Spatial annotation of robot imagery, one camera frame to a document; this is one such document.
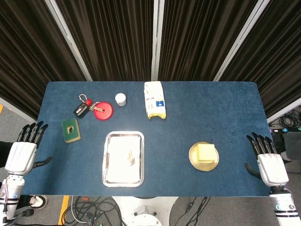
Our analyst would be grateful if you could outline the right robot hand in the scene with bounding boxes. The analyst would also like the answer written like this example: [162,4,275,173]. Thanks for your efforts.
[244,132,289,188]

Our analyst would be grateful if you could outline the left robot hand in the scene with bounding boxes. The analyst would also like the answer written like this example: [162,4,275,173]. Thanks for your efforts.
[4,121,53,176]

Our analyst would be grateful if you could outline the yellow foam cube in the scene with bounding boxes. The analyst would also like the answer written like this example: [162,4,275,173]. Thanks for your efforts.
[195,143,216,165]

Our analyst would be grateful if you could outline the clear tub of rubber bands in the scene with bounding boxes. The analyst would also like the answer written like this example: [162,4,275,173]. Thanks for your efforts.
[114,141,140,170]

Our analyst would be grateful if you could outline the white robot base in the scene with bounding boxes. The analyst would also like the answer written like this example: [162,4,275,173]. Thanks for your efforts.
[111,196,179,226]

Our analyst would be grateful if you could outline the black power strip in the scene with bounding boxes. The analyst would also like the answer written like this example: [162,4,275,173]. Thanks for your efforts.
[270,127,301,134]

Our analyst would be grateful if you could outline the white black sneaker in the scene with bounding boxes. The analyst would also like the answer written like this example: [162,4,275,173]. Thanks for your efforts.
[27,194,49,210]

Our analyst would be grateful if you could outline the green yellow sponge block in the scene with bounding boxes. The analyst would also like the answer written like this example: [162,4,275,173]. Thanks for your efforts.
[61,118,81,144]

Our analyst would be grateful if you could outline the yellow floor tape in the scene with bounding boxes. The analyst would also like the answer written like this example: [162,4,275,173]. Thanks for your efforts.
[57,195,71,226]

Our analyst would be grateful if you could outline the black car key fob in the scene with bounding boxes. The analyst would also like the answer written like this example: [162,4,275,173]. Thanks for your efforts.
[73,103,89,118]

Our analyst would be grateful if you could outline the round metal plate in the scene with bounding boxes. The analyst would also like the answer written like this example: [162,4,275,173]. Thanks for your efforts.
[189,141,220,172]

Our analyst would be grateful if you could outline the rectangular steel tray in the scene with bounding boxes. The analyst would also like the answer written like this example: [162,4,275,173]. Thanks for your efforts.
[102,131,145,188]

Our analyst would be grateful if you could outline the red round disc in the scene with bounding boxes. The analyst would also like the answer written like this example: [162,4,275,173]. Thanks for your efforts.
[94,101,114,121]

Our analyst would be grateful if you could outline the dark pleated curtain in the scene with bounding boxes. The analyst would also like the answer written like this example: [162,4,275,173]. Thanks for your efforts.
[55,0,156,82]
[222,0,301,118]
[158,0,259,82]
[0,0,87,118]

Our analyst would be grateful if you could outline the blue table cloth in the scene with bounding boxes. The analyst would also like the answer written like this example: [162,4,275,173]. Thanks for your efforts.
[20,81,273,196]

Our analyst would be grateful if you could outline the small white jar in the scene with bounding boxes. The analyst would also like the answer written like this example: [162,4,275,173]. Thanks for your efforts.
[115,93,127,106]

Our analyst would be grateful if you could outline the white yellow paper bag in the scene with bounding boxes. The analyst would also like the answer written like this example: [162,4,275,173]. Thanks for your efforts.
[143,81,167,120]

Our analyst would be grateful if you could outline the coiled black cables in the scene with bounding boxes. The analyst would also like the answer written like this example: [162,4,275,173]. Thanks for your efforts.
[278,109,301,129]

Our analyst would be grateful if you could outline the white frame rail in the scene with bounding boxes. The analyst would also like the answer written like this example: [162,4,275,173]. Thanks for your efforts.
[267,97,301,124]

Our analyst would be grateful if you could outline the braided key chain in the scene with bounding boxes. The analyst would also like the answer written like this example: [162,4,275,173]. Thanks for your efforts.
[88,101,106,113]

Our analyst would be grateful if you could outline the black cable with adapter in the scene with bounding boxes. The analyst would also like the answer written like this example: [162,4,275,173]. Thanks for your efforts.
[184,196,211,221]

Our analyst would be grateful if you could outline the tangled black cables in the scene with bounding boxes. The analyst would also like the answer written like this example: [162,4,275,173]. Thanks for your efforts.
[63,196,129,226]

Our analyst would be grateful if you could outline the white frame post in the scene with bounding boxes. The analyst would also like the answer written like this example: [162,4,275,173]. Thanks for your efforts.
[150,0,165,82]
[44,0,93,82]
[213,0,271,82]

